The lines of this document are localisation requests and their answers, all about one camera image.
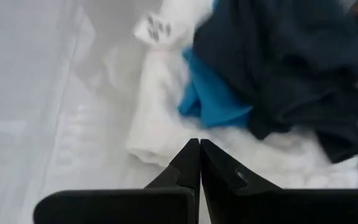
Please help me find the blue towel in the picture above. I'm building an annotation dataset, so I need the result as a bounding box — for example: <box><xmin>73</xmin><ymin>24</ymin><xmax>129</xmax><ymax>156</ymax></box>
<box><xmin>178</xmin><ymin>0</ymin><xmax>254</xmax><ymax>130</ymax></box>

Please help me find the white lace cloth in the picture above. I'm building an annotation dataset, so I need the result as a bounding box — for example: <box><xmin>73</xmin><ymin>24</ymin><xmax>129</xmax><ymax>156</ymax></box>
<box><xmin>126</xmin><ymin>0</ymin><xmax>358</xmax><ymax>190</ymax></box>

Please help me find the dark navy garment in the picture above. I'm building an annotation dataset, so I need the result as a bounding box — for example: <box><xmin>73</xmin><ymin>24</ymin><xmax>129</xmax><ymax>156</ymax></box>
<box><xmin>193</xmin><ymin>0</ymin><xmax>358</xmax><ymax>164</ymax></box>

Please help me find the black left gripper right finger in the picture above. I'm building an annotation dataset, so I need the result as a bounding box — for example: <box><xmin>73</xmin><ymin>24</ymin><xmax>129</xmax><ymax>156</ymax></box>
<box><xmin>200</xmin><ymin>139</ymin><xmax>282</xmax><ymax>224</ymax></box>

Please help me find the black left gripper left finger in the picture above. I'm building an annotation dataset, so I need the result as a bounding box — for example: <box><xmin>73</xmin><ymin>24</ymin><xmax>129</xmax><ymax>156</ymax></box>
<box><xmin>144</xmin><ymin>138</ymin><xmax>201</xmax><ymax>224</ymax></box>

